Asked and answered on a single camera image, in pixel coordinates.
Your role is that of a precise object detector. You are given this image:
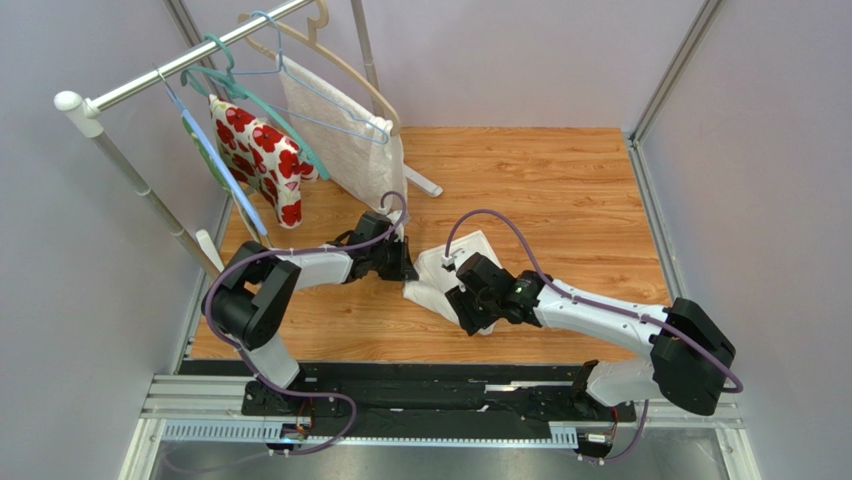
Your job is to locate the white cloth napkin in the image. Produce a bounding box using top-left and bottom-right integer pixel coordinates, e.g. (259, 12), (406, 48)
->
(403, 230), (502, 326)

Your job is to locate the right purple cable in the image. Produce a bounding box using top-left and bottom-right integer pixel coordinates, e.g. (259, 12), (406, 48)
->
(444, 208), (745, 465)

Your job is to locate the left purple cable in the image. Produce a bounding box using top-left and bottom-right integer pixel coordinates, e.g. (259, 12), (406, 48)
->
(202, 191), (409, 457)

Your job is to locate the red floral cloth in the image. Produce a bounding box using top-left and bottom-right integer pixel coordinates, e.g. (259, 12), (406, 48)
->
(208, 94), (319, 229)

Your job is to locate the light blue wire hanger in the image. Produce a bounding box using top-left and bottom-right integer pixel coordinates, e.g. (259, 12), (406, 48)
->
(237, 1), (399, 145)

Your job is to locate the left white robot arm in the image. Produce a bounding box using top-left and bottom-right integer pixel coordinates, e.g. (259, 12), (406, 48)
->
(202, 211), (419, 391)

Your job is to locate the green patterned cloth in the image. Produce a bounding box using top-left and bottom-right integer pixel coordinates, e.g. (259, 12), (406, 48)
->
(180, 114), (274, 251)

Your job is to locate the purple cable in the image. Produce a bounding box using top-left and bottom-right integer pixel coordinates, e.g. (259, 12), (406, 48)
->
(444, 208), (745, 465)
(202, 191), (409, 457)

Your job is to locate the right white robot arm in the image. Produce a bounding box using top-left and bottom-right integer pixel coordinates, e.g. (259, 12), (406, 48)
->
(441, 252), (742, 416)

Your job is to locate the white hanging towel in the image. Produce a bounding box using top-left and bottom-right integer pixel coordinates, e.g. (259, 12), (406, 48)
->
(280, 59), (408, 209)

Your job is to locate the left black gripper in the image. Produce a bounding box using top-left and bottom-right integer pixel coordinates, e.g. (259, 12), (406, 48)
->
(369, 236), (418, 282)

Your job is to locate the blue plastic hanger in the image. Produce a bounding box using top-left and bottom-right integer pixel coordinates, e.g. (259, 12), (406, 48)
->
(162, 83), (270, 238)

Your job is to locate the beige wooden hanger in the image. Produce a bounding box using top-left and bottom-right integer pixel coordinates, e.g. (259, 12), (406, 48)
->
(238, 0), (401, 144)

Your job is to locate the teal plastic hanger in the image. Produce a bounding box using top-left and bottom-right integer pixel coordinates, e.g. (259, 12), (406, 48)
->
(180, 33), (331, 180)

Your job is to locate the white clothes rack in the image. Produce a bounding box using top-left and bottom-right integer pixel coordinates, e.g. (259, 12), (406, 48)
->
(53, 0), (446, 281)

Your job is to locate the white slotted cable duct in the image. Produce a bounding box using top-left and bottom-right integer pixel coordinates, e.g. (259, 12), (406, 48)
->
(161, 420), (579, 449)

